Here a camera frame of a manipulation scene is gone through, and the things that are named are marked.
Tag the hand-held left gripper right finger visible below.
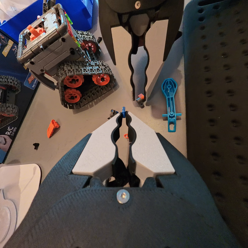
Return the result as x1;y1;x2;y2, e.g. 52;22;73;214
126;112;175;186

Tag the black dimpled pad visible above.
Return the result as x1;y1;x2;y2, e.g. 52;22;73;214
183;0;248;248

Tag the orange wedge panel brick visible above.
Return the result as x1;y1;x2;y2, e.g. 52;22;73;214
47;119;60;138

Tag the light blue brick separator tool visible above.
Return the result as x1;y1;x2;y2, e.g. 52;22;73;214
161;78;182;133

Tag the white book stand base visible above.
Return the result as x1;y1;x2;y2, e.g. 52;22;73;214
0;164;42;241

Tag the blue robot kit box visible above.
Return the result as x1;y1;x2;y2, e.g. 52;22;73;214
0;29;40;164

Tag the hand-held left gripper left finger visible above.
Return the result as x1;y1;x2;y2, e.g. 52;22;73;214
72;112;123;186

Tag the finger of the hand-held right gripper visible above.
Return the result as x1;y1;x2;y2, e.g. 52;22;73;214
144;19;169;106
110;26;135;101

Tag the partly built toy robot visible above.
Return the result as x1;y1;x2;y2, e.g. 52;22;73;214
16;0;117;110

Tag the blue storage bin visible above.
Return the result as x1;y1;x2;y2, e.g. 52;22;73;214
0;0;93;44

